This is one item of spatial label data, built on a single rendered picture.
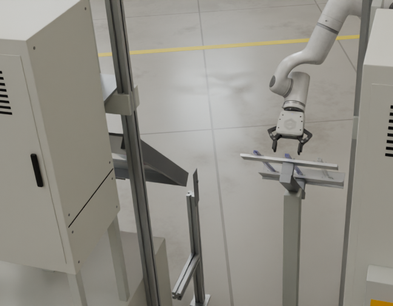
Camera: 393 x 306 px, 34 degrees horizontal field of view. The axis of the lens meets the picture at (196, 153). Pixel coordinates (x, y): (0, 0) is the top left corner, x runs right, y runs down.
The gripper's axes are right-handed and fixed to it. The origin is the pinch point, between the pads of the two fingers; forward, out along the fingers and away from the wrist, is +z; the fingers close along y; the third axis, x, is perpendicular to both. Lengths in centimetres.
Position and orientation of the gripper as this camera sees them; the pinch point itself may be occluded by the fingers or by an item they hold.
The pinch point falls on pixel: (286, 150)
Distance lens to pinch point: 242.5
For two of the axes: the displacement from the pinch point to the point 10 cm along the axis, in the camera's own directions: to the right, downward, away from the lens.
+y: 9.5, 1.1, -2.8
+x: 2.3, 3.6, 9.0
